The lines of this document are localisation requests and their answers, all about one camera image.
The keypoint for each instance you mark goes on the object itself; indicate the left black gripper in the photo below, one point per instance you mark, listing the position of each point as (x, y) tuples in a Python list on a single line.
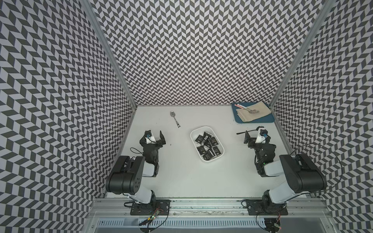
[(158, 141)]

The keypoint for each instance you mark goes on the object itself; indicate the silver spoon patterned handle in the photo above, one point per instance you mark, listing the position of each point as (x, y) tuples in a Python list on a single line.
[(173, 115)]

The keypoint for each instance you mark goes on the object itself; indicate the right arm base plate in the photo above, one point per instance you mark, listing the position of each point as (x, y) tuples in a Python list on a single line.
[(258, 207)]

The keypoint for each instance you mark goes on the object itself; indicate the teal tray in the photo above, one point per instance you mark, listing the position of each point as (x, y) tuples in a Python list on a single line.
[(266, 119)]

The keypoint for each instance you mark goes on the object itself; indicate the black spoon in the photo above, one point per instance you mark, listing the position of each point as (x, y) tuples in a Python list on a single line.
[(257, 129)]

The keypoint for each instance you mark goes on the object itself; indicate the black pocket tissue pack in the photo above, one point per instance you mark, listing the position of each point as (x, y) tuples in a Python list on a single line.
[(199, 139), (212, 142), (201, 150), (207, 144), (216, 151), (209, 155), (207, 135)]

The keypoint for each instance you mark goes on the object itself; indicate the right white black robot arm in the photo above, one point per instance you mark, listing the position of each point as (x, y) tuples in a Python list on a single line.
[(301, 174)]

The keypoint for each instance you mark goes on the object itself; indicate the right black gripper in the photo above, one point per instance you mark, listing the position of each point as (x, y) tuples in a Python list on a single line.
[(252, 140)]

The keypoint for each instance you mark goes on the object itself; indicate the beige folded cloth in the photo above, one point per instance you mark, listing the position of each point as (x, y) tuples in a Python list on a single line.
[(245, 116)]

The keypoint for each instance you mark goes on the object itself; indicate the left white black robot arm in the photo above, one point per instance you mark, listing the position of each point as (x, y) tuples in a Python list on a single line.
[(127, 173)]

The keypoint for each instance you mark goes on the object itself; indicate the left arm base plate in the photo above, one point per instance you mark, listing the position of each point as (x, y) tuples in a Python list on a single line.
[(163, 207)]

